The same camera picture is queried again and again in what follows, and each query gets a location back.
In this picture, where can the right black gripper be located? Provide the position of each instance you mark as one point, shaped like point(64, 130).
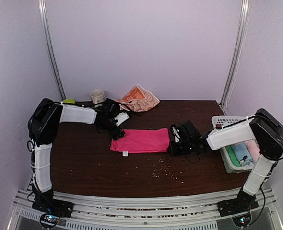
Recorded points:
point(173, 151)

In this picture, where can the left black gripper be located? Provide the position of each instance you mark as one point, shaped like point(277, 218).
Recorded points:
point(113, 132)

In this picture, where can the pink microfiber towel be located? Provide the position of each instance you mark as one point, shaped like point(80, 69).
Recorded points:
point(142, 141)

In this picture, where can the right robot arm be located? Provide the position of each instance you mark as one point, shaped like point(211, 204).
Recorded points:
point(256, 141)

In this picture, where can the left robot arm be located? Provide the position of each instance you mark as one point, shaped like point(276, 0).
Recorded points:
point(43, 128)

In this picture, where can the green rolled towel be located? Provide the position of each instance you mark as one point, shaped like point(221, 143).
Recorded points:
point(232, 156)

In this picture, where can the orange patterned towel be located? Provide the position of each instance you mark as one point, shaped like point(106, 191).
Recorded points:
point(139, 99)

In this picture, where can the beige ceramic mug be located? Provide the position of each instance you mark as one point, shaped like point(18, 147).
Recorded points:
point(97, 97)

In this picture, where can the white plastic basket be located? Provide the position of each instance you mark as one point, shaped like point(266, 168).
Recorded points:
point(230, 168)

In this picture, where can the blue cartoon rolled towel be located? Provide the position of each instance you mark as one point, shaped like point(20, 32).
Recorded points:
point(242, 154)

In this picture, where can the light pink rolled towel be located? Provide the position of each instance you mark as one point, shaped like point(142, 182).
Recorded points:
point(252, 147)

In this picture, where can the green plastic bowl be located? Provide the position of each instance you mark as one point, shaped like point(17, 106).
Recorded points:
point(68, 101)

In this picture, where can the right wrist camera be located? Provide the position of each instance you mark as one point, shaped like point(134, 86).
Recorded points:
point(185, 131)

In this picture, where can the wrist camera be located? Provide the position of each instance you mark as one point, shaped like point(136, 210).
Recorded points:
point(185, 131)
point(121, 118)

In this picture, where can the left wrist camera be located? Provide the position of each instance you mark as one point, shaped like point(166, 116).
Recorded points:
point(121, 118)

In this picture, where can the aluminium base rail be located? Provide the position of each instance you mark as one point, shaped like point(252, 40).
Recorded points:
point(191, 212)

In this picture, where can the right aluminium frame post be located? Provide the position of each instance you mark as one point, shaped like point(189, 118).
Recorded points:
point(239, 44)

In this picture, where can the aluminium frame post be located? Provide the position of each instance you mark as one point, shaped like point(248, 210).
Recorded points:
point(50, 48)
point(239, 44)

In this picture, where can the left aluminium frame post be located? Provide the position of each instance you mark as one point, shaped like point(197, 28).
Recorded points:
point(50, 48)

